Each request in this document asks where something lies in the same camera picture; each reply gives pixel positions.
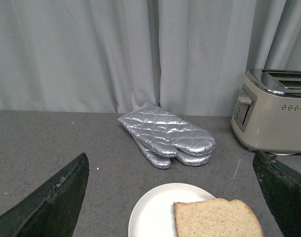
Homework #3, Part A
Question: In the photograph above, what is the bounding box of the grey curtain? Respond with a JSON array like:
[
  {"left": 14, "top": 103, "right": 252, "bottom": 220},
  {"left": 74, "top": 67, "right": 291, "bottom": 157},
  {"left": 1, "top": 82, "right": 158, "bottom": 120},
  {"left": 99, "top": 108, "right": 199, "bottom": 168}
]
[{"left": 0, "top": 0, "right": 301, "bottom": 116}]

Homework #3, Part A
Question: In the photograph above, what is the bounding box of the silver quilted oven mitt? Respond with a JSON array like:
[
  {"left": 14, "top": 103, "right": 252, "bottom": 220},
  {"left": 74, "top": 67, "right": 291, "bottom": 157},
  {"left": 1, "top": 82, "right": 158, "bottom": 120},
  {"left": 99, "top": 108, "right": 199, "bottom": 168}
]
[
  {"left": 134, "top": 138, "right": 212, "bottom": 169},
  {"left": 118, "top": 105, "right": 215, "bottom": 158}
]

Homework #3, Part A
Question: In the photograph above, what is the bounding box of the white round plate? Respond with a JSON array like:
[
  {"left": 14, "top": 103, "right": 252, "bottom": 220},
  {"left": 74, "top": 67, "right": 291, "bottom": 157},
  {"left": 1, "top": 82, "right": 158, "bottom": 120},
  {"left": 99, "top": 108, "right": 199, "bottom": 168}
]
[{"left": 128, "top": 183, "right": 215, "bottom": 237}]

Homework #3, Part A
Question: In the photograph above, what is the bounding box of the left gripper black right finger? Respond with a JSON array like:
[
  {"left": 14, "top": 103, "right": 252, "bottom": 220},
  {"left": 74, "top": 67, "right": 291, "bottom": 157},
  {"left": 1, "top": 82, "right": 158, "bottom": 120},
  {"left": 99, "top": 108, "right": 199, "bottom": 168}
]
[{"left": 253, "top": 151, "right": 301, "bottom": 237}]

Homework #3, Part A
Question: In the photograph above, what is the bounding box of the slice of brown bread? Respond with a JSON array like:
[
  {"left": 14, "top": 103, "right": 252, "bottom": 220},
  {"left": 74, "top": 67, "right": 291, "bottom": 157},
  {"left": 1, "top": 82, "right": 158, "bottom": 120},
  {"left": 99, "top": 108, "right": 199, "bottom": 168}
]
[{"left": 173, "top": 198, "right": 264, "bottom": 237}]

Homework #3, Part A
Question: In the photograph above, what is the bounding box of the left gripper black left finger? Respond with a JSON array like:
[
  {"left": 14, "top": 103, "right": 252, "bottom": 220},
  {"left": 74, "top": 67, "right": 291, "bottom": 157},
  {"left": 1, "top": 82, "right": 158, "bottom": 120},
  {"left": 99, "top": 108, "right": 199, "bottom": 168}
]
[{"left": 0, "top": 153, "right": 89, "bottom": 237}]

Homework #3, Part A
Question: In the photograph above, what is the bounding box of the upper silver quilted oven mitt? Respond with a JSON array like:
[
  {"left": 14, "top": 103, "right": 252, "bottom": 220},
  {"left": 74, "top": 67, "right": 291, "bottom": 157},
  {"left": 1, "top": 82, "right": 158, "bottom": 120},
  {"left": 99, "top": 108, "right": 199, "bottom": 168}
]
[{"left": 118, "top": 105, "right": 215, "bottom": 158}]

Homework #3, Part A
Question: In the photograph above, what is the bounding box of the beige two-slot toaster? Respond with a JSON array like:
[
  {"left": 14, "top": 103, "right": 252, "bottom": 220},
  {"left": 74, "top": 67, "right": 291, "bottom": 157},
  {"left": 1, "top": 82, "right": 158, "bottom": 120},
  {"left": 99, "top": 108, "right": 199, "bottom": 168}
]
[{"left": 231, "top": 69, "right": 301, "bottom": 154}]

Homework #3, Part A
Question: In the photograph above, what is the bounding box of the lower silver quilted oven mitt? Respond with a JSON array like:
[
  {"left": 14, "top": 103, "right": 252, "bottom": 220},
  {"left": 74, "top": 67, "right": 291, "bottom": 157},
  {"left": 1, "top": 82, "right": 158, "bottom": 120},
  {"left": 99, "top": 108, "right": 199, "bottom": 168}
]
[{"left": 134, "top": 138, "right": 212, "bottom": 169}]

